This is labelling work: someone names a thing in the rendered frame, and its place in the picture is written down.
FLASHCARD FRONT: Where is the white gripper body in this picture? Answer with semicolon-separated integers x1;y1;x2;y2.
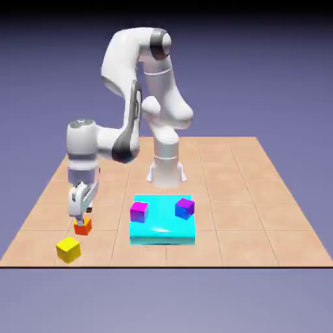
68;181;99;218

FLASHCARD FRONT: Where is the small orange cube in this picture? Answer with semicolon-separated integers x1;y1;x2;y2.
73;217;92;237

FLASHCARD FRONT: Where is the small yellow cube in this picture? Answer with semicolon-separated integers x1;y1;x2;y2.
55;235;81;264

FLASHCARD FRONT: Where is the small magenta cube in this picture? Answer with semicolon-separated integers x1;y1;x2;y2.
129;201;150;224

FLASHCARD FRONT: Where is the small blue cube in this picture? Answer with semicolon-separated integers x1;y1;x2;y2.
174;197;196;221

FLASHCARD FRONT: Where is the large cyan box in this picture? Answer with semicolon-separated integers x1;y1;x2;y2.
129;194;196;246

